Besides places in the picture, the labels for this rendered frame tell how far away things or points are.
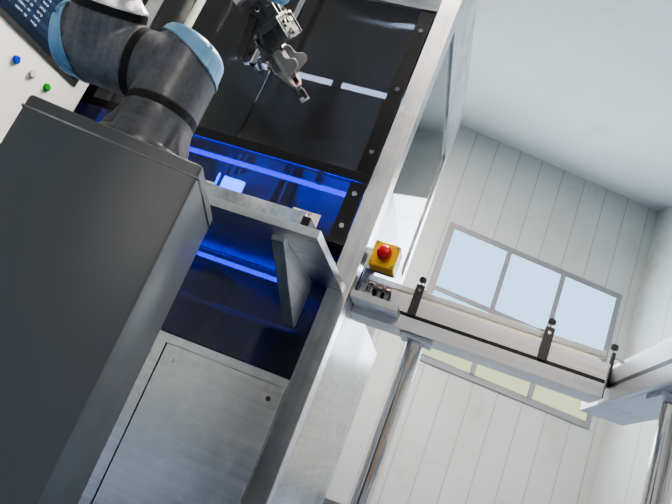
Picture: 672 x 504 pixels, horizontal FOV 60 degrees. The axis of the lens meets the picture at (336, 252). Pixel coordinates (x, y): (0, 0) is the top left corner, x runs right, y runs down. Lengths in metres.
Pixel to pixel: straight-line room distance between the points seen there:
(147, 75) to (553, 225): 4.38
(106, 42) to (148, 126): 0.17
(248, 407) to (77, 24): 0.96
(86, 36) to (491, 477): 4.13
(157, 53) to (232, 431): 0.94
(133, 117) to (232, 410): 0.86
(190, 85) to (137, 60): 0.09
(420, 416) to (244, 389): 2.99
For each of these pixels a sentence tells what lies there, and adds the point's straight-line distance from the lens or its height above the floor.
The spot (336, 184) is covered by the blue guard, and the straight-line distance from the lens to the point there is 1.66.
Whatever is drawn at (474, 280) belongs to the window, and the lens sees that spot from 4.64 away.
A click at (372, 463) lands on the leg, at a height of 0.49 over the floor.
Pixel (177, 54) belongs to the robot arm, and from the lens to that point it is 0.97.
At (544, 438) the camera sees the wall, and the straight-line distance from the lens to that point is 4.80.
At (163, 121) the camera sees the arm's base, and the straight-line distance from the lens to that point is 0.92.
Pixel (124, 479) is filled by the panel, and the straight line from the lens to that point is 1.64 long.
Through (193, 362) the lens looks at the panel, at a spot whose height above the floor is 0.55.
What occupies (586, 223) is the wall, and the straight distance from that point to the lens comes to 5.22.
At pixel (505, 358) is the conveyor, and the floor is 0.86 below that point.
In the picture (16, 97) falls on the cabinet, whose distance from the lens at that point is 1.86.
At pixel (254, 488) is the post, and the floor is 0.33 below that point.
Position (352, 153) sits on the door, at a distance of 1.71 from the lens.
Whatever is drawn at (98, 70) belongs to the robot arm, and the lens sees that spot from 1.02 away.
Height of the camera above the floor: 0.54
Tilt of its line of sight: 16 degrees up
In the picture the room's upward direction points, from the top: 22 degrees clockwise
